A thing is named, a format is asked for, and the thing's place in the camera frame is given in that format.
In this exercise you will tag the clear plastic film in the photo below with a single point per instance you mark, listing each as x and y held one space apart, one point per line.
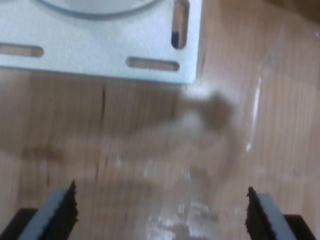
225 150

